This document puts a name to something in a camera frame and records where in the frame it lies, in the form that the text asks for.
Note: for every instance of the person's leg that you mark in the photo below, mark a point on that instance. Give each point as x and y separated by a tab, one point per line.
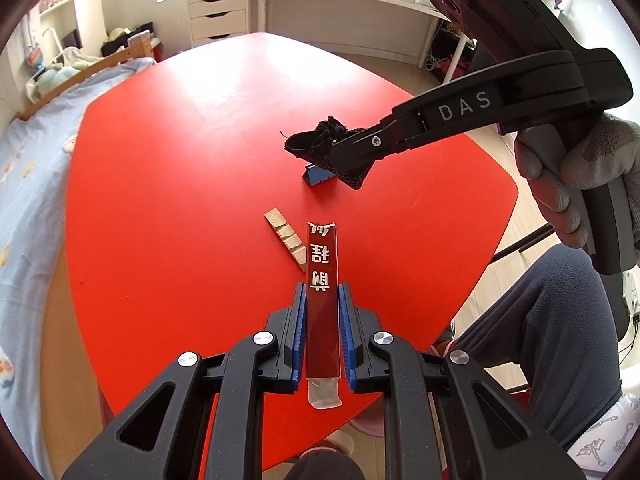
530	330
325	467

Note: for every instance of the wooden bed frame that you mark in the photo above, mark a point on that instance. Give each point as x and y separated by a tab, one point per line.
75	77

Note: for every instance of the black bag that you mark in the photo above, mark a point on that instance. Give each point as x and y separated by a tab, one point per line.
142	30

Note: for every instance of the dark red torn carton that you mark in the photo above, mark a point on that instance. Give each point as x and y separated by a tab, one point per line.
322	320

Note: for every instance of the white curved desk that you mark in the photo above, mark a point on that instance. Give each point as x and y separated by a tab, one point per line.
350	20

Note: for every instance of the white printed cloth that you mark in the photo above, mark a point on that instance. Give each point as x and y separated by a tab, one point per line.
600	440

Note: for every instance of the red table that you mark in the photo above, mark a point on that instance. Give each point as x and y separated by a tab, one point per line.
200	160

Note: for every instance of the pink waste bin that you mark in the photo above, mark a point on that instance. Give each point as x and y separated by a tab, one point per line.
370	422

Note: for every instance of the person's slipper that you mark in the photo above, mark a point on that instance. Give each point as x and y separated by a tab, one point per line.
335	442
446	345

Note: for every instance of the black chair frame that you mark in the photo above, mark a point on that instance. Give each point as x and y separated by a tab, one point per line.
522	242

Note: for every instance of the rainbow knitted bag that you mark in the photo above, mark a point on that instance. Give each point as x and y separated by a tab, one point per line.
34	57

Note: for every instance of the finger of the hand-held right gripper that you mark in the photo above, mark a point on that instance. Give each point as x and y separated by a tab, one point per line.
365	147

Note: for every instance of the person's right slipper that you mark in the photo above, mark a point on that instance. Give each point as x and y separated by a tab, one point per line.
446	345

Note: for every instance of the person's left slipper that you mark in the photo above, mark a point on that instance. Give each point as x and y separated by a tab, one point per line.
335	442

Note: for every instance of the white drawer cabinet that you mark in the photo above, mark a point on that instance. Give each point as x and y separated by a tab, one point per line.
217	7

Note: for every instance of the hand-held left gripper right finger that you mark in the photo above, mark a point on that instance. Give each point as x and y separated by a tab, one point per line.
346	340

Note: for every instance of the bed with blue sheet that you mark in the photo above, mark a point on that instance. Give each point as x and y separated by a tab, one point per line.
30	210

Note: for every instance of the light blue plush toy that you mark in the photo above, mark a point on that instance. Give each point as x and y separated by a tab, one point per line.
50	79

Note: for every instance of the straw hat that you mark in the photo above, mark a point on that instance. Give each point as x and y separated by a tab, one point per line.
119	34

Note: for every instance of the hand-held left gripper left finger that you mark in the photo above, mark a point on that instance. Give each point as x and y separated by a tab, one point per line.
299	332

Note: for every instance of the person's right hand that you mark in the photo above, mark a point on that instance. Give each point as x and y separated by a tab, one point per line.
605	150

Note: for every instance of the person's left leg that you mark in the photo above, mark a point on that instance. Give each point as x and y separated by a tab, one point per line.
325	467

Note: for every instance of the tan wooden block strip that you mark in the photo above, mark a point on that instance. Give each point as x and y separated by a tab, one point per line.
287	236

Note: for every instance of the small blue box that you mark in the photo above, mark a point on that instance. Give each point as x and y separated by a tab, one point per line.
316	175

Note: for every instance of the person's right leg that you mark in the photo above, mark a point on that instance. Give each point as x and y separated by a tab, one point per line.
530	330

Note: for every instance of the white shelf unit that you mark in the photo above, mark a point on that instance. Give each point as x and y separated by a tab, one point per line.
60	12

